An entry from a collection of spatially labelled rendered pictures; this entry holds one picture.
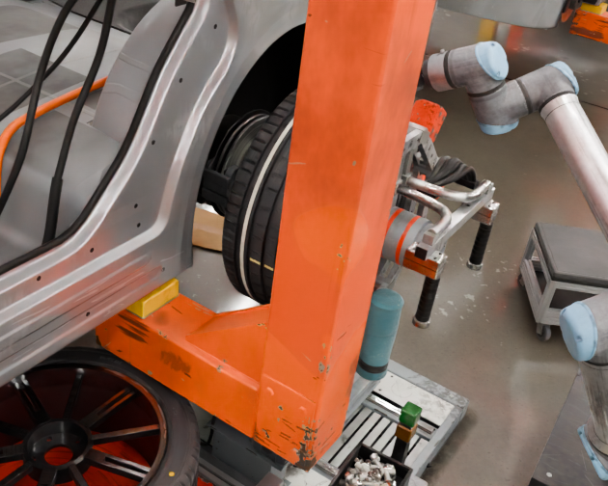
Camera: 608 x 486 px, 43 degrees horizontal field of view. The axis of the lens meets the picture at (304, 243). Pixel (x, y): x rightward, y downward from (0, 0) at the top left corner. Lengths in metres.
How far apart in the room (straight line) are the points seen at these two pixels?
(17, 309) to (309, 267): 0.58
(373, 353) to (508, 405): 0.98
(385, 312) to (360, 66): 0.87
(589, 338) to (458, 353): 1.49
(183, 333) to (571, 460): 1.18
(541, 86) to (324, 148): 0.69
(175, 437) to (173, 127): 0.73
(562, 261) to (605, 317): 1.54
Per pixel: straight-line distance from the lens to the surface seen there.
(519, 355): 3.22
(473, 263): 2.22
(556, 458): 2.42
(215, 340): 1.84
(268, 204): 1.88
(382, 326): 2.05
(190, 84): 1.80
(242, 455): 2.32
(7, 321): 1.63
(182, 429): 1.95
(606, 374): 1.82
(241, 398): 1.85
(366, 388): 2.64
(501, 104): 1.90
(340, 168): 1.39
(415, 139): 2.02
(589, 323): 1.69
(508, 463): 2.78
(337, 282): 1.50
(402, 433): 1.90
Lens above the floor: 1.92
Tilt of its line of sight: 33 degrees down
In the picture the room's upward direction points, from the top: 8 degrees clockwise
